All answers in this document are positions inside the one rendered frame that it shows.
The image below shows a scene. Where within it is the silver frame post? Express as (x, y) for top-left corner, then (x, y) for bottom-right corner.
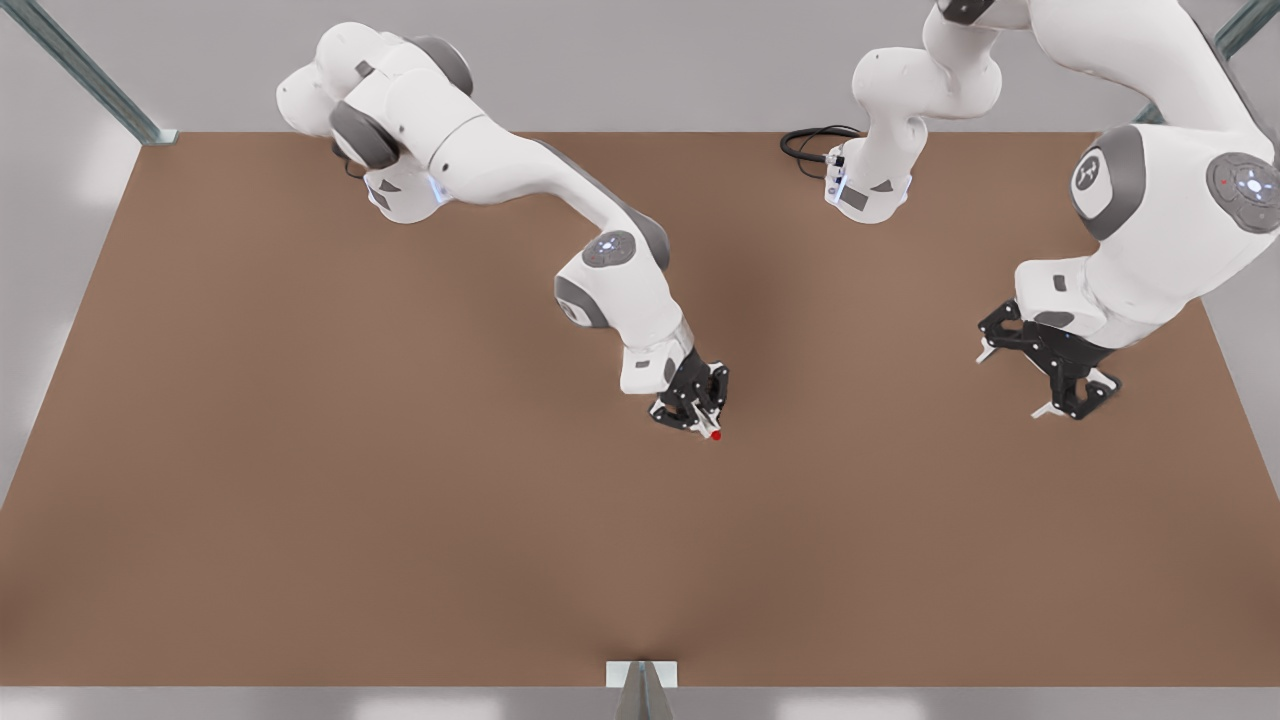
(606, 659), (679, 720)
(0, 0), (180, 147)
(1134, 0), (1280, 127)

